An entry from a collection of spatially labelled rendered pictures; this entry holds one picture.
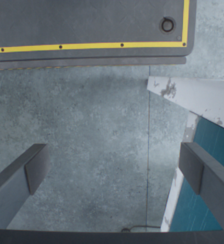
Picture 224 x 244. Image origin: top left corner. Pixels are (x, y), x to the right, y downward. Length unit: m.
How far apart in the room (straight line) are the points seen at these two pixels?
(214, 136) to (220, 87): 0.06
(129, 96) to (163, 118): 0.20
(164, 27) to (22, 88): 0.67
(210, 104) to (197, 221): 0.16
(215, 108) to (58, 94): 0.71
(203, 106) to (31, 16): 0.46
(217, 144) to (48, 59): 0.44
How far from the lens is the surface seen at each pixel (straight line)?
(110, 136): 0.85
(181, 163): 0.17
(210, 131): 0.26
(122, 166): 0.92
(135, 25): 0.50
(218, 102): 0.25
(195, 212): 0.29
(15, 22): 0.56
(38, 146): 0.17
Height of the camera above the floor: 0.80
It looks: 75 degrees down
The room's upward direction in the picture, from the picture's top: 175 degrees counter-clockwise
